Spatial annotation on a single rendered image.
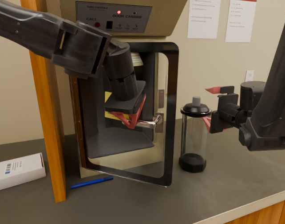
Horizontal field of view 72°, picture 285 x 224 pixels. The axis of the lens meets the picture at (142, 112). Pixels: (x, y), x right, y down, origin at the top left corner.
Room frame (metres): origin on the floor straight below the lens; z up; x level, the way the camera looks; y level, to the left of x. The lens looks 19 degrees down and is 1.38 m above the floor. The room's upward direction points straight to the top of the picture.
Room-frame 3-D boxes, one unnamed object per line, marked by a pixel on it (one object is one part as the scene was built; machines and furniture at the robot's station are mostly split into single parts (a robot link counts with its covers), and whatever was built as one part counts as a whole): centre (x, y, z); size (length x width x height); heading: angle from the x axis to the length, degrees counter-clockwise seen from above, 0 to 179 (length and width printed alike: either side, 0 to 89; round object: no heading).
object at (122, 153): (0.52, 0.06, 1.19); 0.30 x 0.01 x 0.40; 70
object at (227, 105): (0.52, -0.25, 1.20); 0.07 x 0.07 x 0.10; 21
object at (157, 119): (0.47, 0.00, 1.20); 0.10 x 0.05 x 0.03; 70
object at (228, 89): (0.58, -0.22, 1.24); 0.09 x 0.07 x 0.07; 21
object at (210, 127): (0.58, -0.22, 1.17); 0.09 x 0.07 x 0.07; 21
